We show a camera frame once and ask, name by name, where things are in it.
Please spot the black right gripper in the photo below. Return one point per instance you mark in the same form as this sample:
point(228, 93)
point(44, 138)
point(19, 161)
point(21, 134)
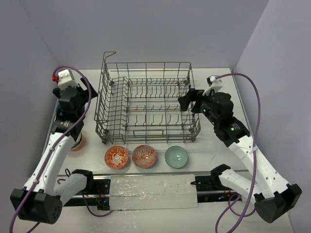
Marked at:
point(193, 94)

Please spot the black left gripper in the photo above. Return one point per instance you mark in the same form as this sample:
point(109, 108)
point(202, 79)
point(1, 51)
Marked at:
point(85, 85)

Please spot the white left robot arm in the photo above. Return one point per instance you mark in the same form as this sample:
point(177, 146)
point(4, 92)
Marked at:
point(39, 200)

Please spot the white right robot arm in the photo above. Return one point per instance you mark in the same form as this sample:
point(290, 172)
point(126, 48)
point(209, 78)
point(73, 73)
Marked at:
point(271, 194)

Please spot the pale green bowl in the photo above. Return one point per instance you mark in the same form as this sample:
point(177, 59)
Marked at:
point(176, 157)

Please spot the orange geometric pattern bowl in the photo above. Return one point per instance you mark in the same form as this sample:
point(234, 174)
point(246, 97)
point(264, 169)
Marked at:
point(144, 156)

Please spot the orange floral pattern bowl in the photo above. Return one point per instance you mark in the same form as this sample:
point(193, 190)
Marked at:
point(116, 157)

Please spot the white taped sheet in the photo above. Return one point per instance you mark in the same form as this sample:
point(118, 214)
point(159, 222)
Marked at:
point(152, 192)

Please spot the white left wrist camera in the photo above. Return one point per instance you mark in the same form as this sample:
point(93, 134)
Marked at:
point(65, 79)

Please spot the grey wire dish rack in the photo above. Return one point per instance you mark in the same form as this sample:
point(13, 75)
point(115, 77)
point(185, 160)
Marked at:
point(138, 102)

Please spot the black mounting rail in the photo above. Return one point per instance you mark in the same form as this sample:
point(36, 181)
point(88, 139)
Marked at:
point(100, 194)

